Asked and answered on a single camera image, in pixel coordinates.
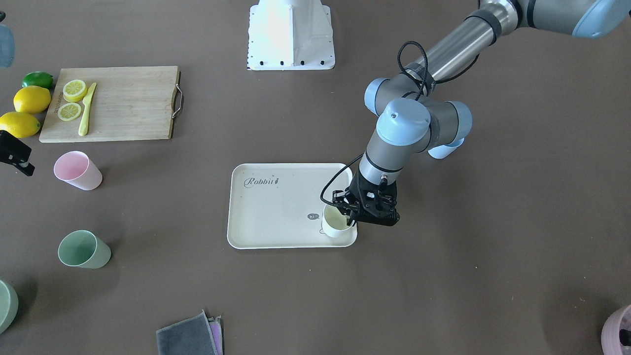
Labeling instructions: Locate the green bowl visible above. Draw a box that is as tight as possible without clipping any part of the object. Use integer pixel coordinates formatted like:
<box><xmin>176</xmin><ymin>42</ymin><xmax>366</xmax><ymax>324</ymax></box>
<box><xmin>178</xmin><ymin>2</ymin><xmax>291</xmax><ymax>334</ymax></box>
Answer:
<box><xmin>0</xmin><ymin>280</ymin><xmax>19</xmax><ymax>333</ymax></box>

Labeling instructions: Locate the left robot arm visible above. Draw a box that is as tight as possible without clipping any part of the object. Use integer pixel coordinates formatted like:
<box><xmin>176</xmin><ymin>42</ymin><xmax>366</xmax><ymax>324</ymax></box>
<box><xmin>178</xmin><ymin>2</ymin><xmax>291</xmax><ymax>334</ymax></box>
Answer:
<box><xmin>321</xmin><ymin>0</ymin><xmax>630</xmax><ymax>228</ymax></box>

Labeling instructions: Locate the lemon slice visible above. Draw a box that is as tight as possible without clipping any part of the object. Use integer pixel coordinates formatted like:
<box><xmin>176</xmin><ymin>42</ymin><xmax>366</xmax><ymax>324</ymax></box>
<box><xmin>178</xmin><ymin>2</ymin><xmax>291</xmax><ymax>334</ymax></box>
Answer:
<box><xmin>57</xmin><ymin>103</ymin><xmax>83</xmax><ymax>122</ymax></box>
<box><xmin>62</xmin><ymin>79</ymin><xmax>88</xmax><ymax>103</ymax></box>

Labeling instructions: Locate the cream plastic cup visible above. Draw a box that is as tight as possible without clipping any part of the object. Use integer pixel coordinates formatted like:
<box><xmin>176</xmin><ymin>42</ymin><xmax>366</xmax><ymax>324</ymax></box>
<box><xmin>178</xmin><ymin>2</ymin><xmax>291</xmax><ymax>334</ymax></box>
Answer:
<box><xmin>321</xmin><ymin>205</ymin><xmax>357</xmax><ymax>240</ymax></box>

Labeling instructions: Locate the whole lemon near board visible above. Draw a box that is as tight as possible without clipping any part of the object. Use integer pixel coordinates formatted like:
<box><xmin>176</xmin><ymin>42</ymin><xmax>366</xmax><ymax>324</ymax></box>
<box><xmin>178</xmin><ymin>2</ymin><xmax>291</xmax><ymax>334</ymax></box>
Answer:
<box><xmin>0</xmin><ymin>111</ymin><xmax>41</xmax><ymax>139</ymax></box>

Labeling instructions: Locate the wooden cutting board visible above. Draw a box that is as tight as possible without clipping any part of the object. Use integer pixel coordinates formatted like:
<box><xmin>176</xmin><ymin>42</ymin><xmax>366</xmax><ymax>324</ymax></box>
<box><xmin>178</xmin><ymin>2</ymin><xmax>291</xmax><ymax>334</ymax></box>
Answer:
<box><xmin>39</xmin><ymin>67</ymin><xmax>182</xmax><ymax>143</ymax></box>

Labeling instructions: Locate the yellow plastic knife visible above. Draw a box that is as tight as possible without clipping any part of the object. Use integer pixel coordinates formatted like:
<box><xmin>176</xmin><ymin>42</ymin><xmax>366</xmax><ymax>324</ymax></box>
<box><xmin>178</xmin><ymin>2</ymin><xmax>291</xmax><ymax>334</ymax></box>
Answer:
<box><xmin>77</xmin><ymin>82</ymin><xmax>97</xmax><ymax>137</ymax></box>

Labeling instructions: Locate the lower lemon slice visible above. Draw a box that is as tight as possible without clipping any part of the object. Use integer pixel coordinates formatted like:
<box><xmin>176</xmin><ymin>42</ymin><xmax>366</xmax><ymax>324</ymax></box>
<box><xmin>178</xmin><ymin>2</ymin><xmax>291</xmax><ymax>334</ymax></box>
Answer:
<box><xmin>57</xmin><ymin>103</ymin><xmax>83</xmax><ymax>122</ymax></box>

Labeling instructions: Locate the cream rabbit tray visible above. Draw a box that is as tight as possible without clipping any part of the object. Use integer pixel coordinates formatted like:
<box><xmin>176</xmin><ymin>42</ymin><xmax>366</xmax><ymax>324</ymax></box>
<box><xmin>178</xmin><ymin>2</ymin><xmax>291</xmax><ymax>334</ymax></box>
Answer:
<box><xmin>227</xmin><ymin>163</ymin><xmax>358</xmax><ymax>249</ymax></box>

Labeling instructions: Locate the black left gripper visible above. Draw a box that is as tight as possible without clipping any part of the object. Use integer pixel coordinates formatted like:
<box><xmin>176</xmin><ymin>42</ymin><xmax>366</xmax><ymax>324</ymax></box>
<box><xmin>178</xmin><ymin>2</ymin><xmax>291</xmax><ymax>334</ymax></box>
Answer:
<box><xmin>332</xmin><ymin>174</ymin><xmax>400</xmax><ymax>226</ymax></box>

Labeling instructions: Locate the pink plastic cup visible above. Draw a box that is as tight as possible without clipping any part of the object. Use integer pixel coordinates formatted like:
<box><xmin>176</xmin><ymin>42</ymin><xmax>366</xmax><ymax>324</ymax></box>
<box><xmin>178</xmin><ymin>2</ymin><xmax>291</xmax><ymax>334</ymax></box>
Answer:
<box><xmin>53</xmin><ymin>151</ymin><xmax>103</xmax><ymax>191</ymax></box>

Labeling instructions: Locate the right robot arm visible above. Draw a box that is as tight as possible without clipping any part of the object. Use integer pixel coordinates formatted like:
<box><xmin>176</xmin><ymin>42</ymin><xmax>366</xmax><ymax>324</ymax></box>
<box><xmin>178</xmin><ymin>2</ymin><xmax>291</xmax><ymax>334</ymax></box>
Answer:
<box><xmin>0</xmin><ymin>24</ymin><xmax>35</xmax><ymax>176</ymax></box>

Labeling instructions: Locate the green lime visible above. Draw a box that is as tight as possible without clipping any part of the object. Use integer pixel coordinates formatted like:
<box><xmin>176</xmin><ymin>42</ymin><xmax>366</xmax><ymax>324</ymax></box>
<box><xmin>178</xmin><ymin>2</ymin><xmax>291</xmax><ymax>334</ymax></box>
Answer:
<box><xmin>22</xmin><ymin>71</ymin><xmax>54</xmax><ymax>89</ymax></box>

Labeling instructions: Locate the green plastic cup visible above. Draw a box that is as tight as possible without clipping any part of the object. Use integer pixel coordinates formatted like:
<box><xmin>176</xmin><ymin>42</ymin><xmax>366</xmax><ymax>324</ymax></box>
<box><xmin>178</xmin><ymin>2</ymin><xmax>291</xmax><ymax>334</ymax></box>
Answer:
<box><xmin>57</xmin><ymin>230</ymin><xmax>112</xmax><ymax>269</ymax></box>

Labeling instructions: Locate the purple cloth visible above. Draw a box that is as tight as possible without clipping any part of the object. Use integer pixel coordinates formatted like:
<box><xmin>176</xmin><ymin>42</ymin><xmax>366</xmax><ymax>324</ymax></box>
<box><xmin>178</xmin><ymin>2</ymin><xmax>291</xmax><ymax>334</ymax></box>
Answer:
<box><xmin>208</xmin><ymin>316</ymin><xmax>224</xmax><ymax>355</ymax></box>

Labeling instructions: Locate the upper lemon slice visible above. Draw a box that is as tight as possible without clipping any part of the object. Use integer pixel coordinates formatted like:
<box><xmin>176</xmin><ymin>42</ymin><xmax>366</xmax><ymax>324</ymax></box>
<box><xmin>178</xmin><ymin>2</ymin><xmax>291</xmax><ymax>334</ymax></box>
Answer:
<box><xmin>62</xmin><ymin>79</ymin><xmax>88</xmax><ymax>103</ymax></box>

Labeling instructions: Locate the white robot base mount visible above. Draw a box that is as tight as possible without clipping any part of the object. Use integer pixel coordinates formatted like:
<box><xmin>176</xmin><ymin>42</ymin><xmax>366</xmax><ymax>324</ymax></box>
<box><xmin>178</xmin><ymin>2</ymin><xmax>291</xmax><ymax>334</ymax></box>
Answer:
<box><xmin>246</xmin><ymin>0</ymin><xmax>336</xmax><ymax>71</ymax></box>

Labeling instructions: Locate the blue plastic cup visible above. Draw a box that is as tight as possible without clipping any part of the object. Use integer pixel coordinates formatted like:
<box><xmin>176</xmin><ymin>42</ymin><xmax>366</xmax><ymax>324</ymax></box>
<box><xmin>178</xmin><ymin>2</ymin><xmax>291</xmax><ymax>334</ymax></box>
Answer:
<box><xmin>428</xmin><ymin>139</ymin><xmax>465</xmax><ymax>159</ymax></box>

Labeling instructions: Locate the grey folded cloth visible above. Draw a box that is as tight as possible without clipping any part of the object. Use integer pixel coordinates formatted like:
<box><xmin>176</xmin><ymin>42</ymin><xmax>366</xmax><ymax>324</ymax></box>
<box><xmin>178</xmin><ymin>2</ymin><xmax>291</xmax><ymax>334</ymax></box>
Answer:
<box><xmin>156</xmin><ymin>312</ymin><xmax>214</xmax><ymax>355</ymax></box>

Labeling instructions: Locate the pink bowl with ice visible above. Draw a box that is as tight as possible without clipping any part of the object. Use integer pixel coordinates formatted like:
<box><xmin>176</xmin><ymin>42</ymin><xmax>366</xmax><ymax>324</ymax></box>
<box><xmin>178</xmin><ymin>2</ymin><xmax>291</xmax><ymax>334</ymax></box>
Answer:
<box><xmin>601</xmin><ymin>305</ymin><xmax>631</xmax><ymax>355</ymax></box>

